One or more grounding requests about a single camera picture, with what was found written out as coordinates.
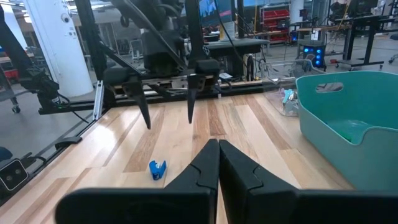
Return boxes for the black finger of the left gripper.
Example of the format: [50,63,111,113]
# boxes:
[122,77,152,130]
[186,73,206,124]

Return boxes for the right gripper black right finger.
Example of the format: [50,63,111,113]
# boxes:
[219,139,398,224]

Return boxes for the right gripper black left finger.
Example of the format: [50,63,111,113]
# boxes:
[55,139,220,224]

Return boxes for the mint staple remover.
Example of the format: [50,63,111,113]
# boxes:
[282,89,295,104]

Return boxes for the pale grey staple remover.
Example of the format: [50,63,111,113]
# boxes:
[284,100,299,117]

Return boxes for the blue mini stapler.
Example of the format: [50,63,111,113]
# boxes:
[149,160,167,181]

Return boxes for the silver metal bar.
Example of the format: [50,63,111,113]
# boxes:
[93,80,104,121]

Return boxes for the monitor with blue screen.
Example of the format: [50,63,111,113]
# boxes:
[198,0,233,27]

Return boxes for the black computer desk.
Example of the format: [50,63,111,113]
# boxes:
[205,38,270,77]

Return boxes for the black table edge clip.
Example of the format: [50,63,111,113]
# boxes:
[55,136,83,151]

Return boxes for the clear plastic bin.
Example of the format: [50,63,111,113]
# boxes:
[259,58,326,118]

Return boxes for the teal plastic bin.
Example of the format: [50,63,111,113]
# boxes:
[295,70,398,191]

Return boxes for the white building column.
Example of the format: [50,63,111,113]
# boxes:
[23,0,94,98]

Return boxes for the red storage shelf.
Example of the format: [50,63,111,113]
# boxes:
[260,3,291,44]

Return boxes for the computer tower purple lights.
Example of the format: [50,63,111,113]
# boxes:
[302,45,326,68]

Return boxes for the wheeled workshop cart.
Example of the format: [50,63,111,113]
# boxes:
[0,52,35,114]

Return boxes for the blue office chair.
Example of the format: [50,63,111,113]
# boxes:
[0,146,14,162]

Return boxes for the wooden top workbench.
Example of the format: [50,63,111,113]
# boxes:
[297,24,353,57]

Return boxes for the black workshop table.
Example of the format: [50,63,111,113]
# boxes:
[334,14,398,72]

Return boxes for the black metal rig frame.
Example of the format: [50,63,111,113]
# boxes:
[0,0,280,206]

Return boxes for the black table-level camera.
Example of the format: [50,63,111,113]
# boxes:
[0,158,29,192]

